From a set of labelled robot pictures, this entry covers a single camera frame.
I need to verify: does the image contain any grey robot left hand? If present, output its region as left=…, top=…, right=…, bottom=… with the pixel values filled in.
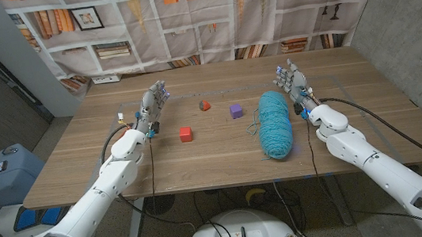
left=129, top=78, right=176, bottom=138

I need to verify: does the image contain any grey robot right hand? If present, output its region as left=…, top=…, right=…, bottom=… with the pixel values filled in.
left=271, top=55, right=321, bottom=117

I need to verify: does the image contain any red magnetic block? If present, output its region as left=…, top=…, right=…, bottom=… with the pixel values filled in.
left=178, top=125, right=195, bottom=143

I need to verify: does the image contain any purple magnetic block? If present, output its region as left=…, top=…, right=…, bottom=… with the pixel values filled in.
left=229, top=103, right=245, bottom=120

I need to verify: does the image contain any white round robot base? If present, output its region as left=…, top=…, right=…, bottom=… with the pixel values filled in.
left=181, top=203, right=300, bottom=237

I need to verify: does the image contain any teal yarn skein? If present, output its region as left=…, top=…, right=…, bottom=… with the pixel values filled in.
left=241, top=88, right=297, bottom=163

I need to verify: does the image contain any white power strip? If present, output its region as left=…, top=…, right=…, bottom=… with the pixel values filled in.
left=91, top=73, right=123, bottom=86

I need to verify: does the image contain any printed bookshelf backdrop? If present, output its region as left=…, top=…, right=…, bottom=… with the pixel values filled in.
left=0, top=0, right=395, bottom=97

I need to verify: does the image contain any black round floor base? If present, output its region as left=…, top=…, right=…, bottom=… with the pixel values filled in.
left=143, top=193, right=178, bottom=218

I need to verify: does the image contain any yellow banana toy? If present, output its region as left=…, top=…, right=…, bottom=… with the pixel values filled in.
left=244, top=186, right=268, bottom=206

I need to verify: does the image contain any metal table leg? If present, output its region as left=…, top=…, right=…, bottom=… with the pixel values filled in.
left=323, top=172, right=355, bottom=228
left=122, top=197, right=150, bottom=237

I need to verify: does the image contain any blue grey ottoman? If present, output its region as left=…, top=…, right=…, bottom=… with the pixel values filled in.
left=0, top=140, right=51, bottom=213

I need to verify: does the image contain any white platform with blue pads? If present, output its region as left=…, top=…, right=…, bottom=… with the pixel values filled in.
left=0, top=197, right=78, bottom=237

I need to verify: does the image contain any red handled paintbrush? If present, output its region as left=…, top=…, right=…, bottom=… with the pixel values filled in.
left=116, top=128, right=133, bottom=143

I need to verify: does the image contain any thin black left wrist cable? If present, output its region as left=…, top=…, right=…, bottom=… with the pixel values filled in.
left=145, top=136, right=160, bottom=200

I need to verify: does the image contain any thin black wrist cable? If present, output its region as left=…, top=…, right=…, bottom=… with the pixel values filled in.
left=304, top=104, right=422, bottom=237
left=145, top=136, right=160, bottom=200

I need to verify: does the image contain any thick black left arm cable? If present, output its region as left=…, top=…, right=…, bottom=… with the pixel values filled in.
left=97, top=123, right=134, bottom=165

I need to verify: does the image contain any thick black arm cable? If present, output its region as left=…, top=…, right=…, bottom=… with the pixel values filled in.
left=319, top=86, right=422, bottom=197
left=97, top=123, right=134, bottom=165

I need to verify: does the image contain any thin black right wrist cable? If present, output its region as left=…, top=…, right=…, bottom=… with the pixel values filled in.
left=304, top=104, right=422, bottom=237

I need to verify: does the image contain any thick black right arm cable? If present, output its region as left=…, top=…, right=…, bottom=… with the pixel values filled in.
left=319, top=86, right=422, bottom=197

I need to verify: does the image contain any grey floor cable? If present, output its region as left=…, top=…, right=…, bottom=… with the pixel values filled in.
left=272, top=177, right=321, bottom=237

